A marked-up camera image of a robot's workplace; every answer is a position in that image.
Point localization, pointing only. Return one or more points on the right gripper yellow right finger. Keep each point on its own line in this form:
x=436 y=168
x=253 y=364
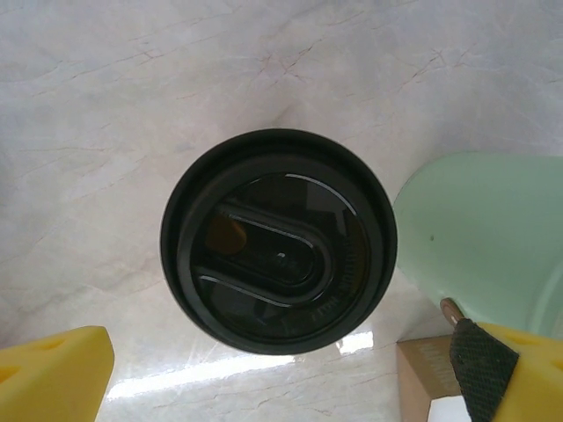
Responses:
x=528 y=382

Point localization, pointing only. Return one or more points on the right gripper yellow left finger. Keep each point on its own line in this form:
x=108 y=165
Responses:
x=44 y=382

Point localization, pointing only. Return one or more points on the black plastic cup lid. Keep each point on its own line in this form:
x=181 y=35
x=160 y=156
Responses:
x=281 y=246

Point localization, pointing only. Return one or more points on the stack of white napkins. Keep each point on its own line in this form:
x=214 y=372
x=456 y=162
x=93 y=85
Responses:
x=448 y=411

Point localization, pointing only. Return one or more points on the brown cardboard tray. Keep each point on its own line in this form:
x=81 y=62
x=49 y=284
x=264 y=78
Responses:
x=418 y=378

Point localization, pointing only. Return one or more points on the mint green holder cup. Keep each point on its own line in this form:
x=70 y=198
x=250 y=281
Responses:
x=484 y=228

